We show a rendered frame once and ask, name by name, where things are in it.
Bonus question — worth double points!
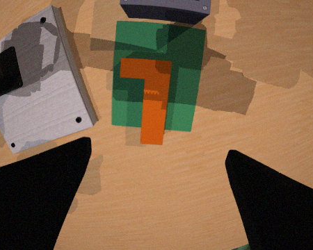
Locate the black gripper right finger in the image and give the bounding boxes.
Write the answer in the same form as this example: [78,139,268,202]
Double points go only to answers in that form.
[225,150,313,250]

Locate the orange l-shaped part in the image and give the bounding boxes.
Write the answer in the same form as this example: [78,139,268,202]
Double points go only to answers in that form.
[120,58,171,145]

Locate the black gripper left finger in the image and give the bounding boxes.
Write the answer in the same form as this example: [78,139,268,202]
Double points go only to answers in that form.
[0,136,93,250]

